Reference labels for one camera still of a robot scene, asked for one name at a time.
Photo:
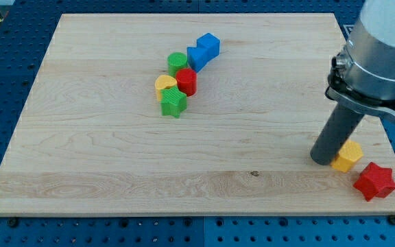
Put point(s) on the blue cube block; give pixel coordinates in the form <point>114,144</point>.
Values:
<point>211,43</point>

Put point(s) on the yellow hexagon block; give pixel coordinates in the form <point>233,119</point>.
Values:
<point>347,157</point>

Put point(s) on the light wooden board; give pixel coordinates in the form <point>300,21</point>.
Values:
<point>91,140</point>

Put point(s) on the green star block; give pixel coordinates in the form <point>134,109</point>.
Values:
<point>173,102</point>

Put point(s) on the red cylinder block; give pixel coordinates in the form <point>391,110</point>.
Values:
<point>187,81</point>

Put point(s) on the yellow heart block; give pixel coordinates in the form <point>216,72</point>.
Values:
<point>163,82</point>

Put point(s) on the green cylinder block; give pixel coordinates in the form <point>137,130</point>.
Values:
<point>175,62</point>

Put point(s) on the blue angular block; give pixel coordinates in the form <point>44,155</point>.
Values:
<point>197,58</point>

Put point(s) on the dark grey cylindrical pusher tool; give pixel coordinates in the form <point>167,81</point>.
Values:
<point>340,125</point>

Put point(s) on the red star block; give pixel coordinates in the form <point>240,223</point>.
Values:
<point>375,181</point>

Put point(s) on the black board bolt left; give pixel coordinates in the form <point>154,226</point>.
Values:
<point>12,222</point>

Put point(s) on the black board bolt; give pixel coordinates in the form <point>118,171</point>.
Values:
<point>391,220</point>
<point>12,222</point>

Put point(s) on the black board bolt right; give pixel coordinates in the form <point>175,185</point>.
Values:
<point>391,220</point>

